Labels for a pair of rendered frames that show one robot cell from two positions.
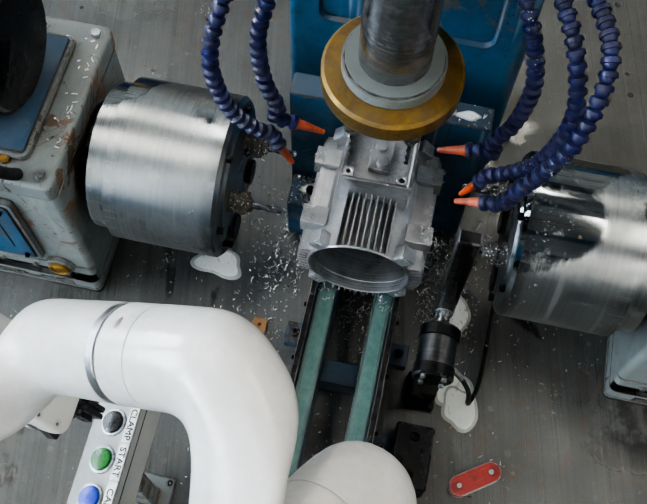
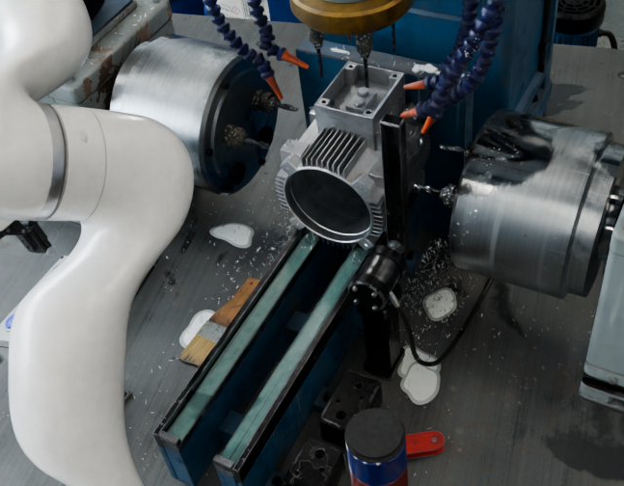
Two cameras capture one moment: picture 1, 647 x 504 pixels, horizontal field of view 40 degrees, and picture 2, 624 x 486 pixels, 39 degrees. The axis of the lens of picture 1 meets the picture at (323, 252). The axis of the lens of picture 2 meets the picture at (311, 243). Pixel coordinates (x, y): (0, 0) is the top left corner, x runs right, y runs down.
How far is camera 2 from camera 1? 0.63 m
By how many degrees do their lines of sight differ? 23
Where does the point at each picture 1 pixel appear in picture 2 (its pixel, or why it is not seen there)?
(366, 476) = (132, 119)
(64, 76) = (119, 23)
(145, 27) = not seen: hidden behind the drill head
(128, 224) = not seen: hidden behind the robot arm
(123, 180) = (137, 95)
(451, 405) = (413, 378)
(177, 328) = not seen: outside the picture
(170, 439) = (139, 361)
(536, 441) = (493, 425)
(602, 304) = (542, 236)
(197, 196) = (191, 111)
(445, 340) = (385, 260)
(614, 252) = (555, 179)
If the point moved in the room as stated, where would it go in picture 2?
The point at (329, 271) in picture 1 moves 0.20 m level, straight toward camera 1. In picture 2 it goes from (310, 219) to (266, 311)
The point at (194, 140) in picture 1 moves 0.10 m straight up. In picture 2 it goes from (200, 67) to (186, 13)
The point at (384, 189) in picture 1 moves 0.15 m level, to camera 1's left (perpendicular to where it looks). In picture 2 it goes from (352, 120) to (260, 109)
